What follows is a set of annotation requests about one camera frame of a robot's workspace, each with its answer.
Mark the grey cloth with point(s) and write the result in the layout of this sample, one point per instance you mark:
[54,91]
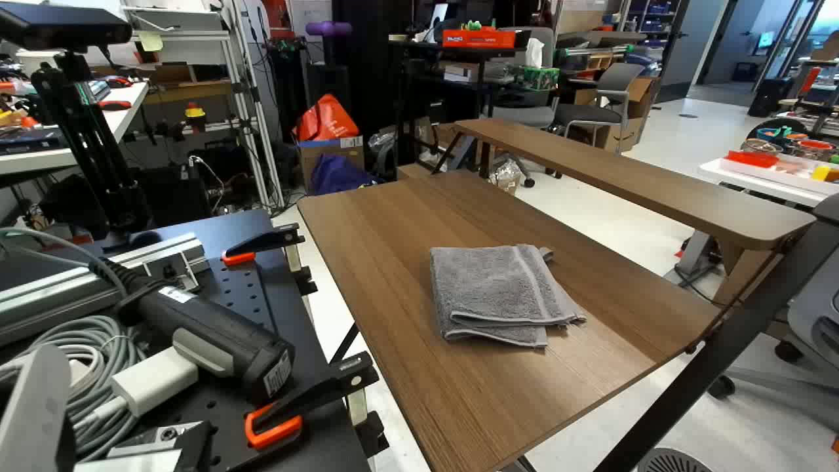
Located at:
[494,292]

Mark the blue bag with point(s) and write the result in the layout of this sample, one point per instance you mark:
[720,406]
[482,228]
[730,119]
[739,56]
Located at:
[337,174]

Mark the clear plastic bag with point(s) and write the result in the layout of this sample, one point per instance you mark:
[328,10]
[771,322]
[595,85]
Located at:
[509,174]

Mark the cardboard box white label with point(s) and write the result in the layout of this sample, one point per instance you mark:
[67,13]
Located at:
[337,148]

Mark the orange bag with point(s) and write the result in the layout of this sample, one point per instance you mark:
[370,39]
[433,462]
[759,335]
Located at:
[325,122]

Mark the green box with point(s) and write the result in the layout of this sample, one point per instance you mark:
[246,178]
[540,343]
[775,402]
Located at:
[539,78]

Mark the orange storage box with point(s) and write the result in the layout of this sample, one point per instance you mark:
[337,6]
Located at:
[478,39]

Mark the white metal shelving rack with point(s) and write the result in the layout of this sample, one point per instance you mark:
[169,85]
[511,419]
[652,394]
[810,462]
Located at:
[250,114]

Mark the black cylindrical device white label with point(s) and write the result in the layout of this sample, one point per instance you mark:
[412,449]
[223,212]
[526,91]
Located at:
[218,335]

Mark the grey chair with armrests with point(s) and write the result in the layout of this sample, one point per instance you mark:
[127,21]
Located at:
[603,105]

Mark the long wooden raised shelf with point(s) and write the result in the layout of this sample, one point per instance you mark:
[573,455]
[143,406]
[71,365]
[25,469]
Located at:
[645,184]

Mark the open cardboard box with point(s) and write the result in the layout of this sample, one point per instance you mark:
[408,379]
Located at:
[642,107]

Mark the white power adapter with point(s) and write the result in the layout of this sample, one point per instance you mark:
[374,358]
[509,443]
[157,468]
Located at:
[152,381]

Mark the round grey vent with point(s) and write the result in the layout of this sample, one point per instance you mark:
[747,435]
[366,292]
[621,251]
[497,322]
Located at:
[671,462]

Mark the red flat plastic part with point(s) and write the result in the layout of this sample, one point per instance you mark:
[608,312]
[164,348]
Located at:
[751,157]

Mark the black tripod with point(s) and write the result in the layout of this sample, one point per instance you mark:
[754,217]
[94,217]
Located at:
[93,148]

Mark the white table with parts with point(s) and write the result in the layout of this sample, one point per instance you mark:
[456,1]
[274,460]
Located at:
[775,178]

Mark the aluminium extrusion bar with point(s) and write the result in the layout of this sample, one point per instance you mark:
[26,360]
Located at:
[62,288]

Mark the black waste bin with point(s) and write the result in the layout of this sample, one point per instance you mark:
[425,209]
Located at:
[768,95]

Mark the white workbench with clutter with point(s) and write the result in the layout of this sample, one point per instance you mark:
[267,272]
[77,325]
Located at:
[54,157]

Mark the grey office chair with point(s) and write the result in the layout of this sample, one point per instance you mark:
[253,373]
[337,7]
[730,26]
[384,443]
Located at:
[815,302]

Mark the grey metal plate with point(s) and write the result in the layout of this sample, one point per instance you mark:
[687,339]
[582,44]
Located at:
[34,410]

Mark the black camera on tripod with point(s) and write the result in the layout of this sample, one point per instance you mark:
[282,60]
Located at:
[62,23]

